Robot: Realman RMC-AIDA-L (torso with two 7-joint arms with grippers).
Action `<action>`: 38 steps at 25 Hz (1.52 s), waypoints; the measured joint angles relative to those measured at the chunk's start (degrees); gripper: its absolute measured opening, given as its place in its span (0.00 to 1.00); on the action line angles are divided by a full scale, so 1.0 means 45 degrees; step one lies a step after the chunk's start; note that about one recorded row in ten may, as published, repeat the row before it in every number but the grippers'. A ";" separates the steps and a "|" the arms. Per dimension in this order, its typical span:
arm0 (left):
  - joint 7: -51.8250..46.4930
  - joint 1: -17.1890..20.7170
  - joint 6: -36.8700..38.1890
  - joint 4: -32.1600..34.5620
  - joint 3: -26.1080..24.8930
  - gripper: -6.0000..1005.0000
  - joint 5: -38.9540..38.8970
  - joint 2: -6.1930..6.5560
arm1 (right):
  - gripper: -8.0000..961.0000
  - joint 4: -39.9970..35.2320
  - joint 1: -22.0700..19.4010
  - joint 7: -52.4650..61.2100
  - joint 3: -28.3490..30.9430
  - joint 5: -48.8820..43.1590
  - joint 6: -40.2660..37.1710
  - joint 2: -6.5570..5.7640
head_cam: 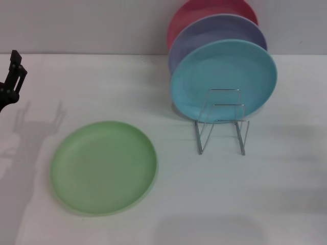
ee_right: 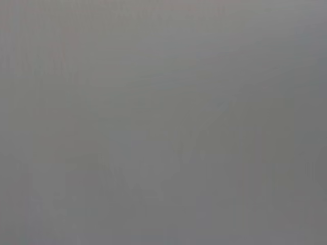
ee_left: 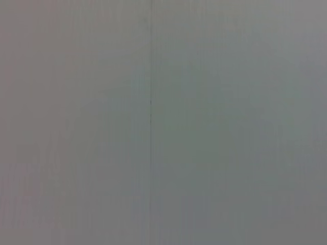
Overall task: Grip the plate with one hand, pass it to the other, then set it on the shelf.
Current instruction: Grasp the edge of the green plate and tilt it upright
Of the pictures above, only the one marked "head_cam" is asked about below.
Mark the purple plastic plate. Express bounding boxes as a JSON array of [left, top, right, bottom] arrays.
[[168, 14, 268, 75]]

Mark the light blue plastic plate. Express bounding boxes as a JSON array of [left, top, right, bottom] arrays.
[[170, 39, 278, 125]]

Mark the chrome wire plate rack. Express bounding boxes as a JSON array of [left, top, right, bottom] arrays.
[[194, 88, 250, 156]]

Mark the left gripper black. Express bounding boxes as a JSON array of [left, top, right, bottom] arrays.
[[0, 50, 28, 113]]

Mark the red plastic plate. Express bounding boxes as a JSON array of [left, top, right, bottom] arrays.
[[166, 0, 259, 51]]

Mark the green plastic plate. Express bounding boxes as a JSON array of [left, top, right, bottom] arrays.
[[50, 120, 158, 217]]

